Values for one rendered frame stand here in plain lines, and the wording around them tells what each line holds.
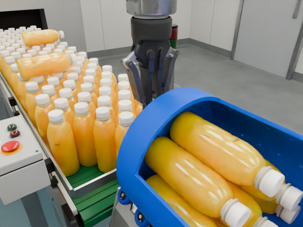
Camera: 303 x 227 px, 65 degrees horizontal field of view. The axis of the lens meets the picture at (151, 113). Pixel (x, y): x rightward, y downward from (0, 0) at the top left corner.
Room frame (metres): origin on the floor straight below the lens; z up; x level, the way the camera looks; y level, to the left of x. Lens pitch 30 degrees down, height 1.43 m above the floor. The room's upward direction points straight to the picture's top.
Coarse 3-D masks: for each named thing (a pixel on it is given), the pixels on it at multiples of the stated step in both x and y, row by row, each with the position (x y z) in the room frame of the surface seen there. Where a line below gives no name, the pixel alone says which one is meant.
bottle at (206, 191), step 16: (160, 144) 0.37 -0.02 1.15; (176, 144) 0.37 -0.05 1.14; (144, 160) 0.37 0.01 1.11; (160, 160) 0.34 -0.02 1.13; (176, 160) 0.32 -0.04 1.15; (192, 160) 0.32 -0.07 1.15; (160, 176) 0.33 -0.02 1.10; (176, 176) 0.30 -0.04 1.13; (192, 176) 0.29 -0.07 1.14; (208, 176) 0.28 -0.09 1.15; (192, 192) 0.27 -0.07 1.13; (208, 192) 0.26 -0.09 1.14; (224, 192) 0.26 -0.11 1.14; (208, 208) 0.24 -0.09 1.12; (224, 208) 0.24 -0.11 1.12
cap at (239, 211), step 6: (234, 204) 0.24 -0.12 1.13; (240, 204) 0.24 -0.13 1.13; (234, 210) 0.23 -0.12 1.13; (240, 210) 0.23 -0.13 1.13; (246, 210) 0.23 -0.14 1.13; (228, 216) 0.23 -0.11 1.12; (234, 216) 0.22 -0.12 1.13; (240, 216) 0.22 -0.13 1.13; (246, 216) 0.23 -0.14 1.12; (228, 222) 0.22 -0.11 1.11; (234, 222) 0.22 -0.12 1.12; (240, 222) 0.22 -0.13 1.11
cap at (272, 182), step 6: (270, 174) 0.26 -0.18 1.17; (276, 174) 0.26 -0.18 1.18; (282, 174) 0.26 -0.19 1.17; (264, 180) 0.25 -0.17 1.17; (270, 180) 0.25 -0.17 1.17; (276, 180) 0.25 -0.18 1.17; (282, 180) 0.26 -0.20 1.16; (264, 186) 0.25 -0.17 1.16; (270, 186) 0.24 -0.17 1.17; (276, 186) 0.25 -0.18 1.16; (264, 192) 0.25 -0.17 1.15; (270, 192) 0.24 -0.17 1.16; (276, 192) 0.25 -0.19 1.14
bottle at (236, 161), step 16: (192, 112) 0.42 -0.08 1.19; (176, 128) 0.38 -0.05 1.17; (192, 128) 0.36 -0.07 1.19; (208, 128) 0.35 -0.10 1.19; (192, 144) 0.34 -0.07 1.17; (208, 144) 0.32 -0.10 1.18; (224, 144) 0.31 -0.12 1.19; (240, 144) 0.31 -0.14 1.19; (208, 160) 0.31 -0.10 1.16; (224, 160) 0.29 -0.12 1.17; (240, 160) 0.28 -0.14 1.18; (256, 160) 0.28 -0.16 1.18; (224, 176) 0.29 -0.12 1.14; (240, 176) 0.27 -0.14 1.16; (256, 176) 0.27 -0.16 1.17
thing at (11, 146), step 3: (9, 141) 0.42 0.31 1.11; (12, 141) 0.42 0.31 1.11; (15, 141) 0.42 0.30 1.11; (3, 144) 0.42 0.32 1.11; (6, 144) 0.41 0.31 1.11; (9, 144) 0.41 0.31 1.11; (12, 144) 0.41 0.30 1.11; (15, 144) 0.41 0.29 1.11; (18, 144) 0.42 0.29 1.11; (3, 147) 0.40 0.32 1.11; (6, 147) 0.40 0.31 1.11; (9, 147) 0.40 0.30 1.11; (12, 147) 0.40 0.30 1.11; (15, 147) 0.41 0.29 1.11; (3, 150) 0.40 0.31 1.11; (6, 150) 0.40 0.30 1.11; (9, 150) 0.40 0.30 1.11; (12, 150) 0.40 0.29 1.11
